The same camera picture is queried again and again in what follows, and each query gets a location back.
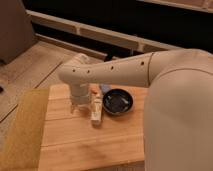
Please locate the dark ceramic bowl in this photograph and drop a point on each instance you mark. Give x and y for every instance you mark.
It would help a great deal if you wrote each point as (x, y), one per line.
(117, 102)

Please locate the olive green mat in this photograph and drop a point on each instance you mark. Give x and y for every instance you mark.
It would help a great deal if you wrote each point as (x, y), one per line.
(21, 149)

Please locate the white window rail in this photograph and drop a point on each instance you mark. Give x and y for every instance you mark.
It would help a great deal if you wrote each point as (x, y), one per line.
(99, 34)

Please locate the black chair leg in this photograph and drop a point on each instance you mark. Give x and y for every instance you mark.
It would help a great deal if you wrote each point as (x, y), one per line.
(108, 57)

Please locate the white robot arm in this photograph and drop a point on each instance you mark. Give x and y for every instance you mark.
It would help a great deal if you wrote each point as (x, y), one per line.
(178, 109)

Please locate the blue object behind bowl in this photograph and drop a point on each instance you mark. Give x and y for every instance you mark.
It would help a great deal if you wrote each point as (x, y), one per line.
(104, 88)

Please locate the grey sofa corner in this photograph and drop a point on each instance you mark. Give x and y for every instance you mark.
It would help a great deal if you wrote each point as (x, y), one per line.
(16, 32)

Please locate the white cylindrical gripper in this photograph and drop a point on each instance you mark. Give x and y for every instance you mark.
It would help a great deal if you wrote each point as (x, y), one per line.
(80, 97)

